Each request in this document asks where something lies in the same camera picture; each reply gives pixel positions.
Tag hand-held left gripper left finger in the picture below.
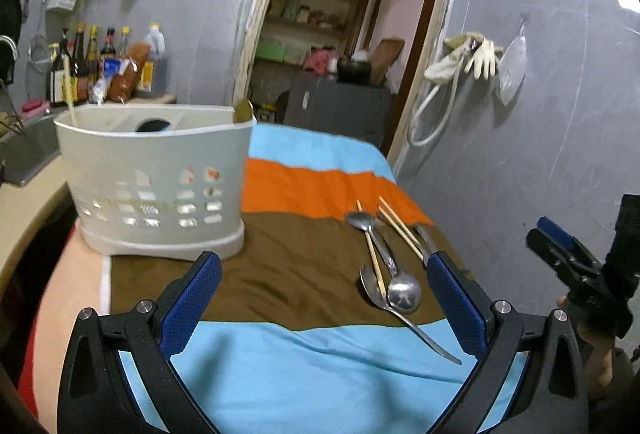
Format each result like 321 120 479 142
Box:
57 251 223 434

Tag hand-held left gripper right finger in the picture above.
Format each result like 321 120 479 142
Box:
425 251 590 434

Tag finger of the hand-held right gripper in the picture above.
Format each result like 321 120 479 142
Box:
526 230 599 287
537 216 599 267

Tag large round metal spoon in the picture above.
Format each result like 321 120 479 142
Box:
376 234 422 315

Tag metal utensil handle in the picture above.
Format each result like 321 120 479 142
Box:
412 223 439 265

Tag long handled metal spoon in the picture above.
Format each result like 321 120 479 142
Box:
359 264 464 366

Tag small metal spoon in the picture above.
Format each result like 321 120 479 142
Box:
346 212 401 277

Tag white plastic utensil holder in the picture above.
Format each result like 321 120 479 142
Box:
53 104 258 263

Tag person's right forearm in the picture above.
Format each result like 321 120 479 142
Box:
587 346 640 434

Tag person's right hand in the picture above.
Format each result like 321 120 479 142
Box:
556 294 624 400

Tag striped blue orange brown blanket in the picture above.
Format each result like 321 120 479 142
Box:
100 121 532 434

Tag pink undercloth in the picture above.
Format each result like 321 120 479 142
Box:
19 221 112 434

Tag hanging clear plastic bag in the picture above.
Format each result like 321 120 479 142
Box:
494 16 529 107

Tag cream rubber gloves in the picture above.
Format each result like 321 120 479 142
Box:
423 32 505 82

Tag brown wooden spoon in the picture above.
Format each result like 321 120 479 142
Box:
233 98 254 125

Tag steel kitchen sink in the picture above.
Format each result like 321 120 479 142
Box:
0 113 64 187

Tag grey cabinet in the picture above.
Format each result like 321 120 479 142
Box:
284 70 394 148

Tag blue white packet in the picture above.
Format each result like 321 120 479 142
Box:
89 58 124 104

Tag wooden cutting board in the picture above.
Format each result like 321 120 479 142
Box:
367 38 406 87

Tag orange brown snack packet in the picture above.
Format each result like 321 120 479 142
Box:
108 42 151 104

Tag pale wooden chopstick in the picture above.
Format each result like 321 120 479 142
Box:
62 56 79 125

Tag large oil jug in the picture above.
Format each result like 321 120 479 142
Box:
142 23 167 93

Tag black pot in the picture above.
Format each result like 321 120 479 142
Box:
336 54 374 85

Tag dark pump top bottle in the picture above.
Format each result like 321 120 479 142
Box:
48 42 69 105

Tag green box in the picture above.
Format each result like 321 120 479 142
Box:
254 38 286 62

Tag tall dark sauce bottle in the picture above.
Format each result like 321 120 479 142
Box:
72 22 90 91

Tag black cap sauce bottle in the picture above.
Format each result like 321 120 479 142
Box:
101 28 119 63

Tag pink cloth bundle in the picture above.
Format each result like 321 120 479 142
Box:
304 48 339 75

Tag metal strainer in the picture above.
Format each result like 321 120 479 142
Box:
27 0 51 75

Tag chrome faucet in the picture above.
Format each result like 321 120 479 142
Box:
0 34 19 82

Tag white hose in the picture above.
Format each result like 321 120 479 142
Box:
407 58 461 148

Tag white door frame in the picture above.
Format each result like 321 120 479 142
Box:
232 0 467 171

